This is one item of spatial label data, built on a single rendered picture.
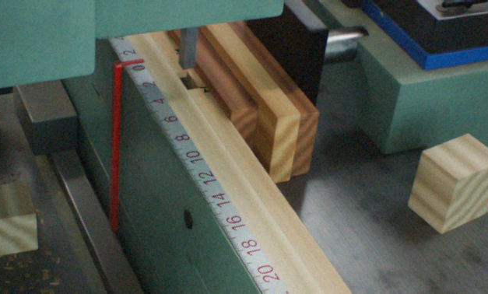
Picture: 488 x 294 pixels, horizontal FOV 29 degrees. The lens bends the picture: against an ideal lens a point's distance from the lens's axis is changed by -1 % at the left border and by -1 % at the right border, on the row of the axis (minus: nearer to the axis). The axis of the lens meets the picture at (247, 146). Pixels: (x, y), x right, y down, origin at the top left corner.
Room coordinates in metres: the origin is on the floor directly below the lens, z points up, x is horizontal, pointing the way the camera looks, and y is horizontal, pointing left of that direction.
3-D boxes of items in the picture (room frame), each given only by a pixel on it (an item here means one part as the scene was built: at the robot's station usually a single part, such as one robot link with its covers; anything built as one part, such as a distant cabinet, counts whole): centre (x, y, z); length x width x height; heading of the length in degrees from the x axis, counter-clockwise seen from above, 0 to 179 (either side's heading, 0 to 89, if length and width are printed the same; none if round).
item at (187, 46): (0.54, 0.05, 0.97); 0.01 x 0.01 x 0.05; 29
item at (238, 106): (0.58, 0.05, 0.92); 0.18 x 0.02 x 0.05; 29
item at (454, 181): (0.48, -0.14, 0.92); 0.04 x 0.03 x 0.05; 130
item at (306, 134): (0.58, 0.01, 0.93); 0.20 x 0.02 x 0.05; 29
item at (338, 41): (0.58, -0.04, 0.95); 0.09 x 0.07 x 0.09; 29
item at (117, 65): (0.52, 0.08, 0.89); 0.02 x 0.01 x 0.14; 119
